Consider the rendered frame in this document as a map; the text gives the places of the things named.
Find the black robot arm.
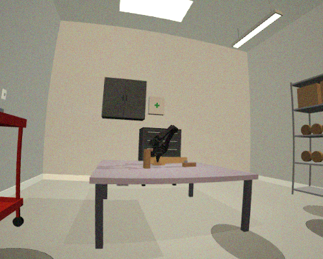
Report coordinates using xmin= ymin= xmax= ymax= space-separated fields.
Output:
xmin=149 ymin=125 xmax=178 ymax=154

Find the tan wooden rail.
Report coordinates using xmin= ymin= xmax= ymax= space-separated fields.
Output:
xmin=150 ymin=157 xmax=187 ymax=164

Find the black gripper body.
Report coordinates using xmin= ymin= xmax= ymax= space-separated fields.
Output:
xmin=151 ymin=146 xmax=163 ymax=156

